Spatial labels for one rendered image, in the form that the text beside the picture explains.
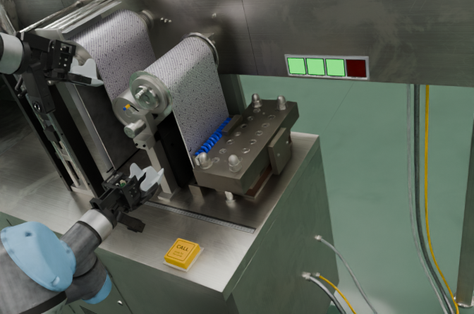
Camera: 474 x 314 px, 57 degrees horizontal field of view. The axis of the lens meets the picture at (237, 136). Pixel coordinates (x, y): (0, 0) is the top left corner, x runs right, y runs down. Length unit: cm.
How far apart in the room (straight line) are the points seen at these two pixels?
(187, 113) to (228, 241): 38
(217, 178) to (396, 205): 146
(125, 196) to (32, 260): 44
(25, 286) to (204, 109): 81
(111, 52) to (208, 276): 71
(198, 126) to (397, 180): 159
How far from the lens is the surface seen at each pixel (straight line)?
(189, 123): 128
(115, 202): 110
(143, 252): 128
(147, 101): 123
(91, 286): 110
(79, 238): 104
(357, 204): 252
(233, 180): 119
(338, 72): 129
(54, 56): 99
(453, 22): 117
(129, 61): 142
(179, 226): 130
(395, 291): 216
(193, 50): 131
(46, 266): 69
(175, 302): 140
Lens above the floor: 177
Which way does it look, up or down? 33 degrees down
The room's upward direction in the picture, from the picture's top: 15 degrees counter-clockwise
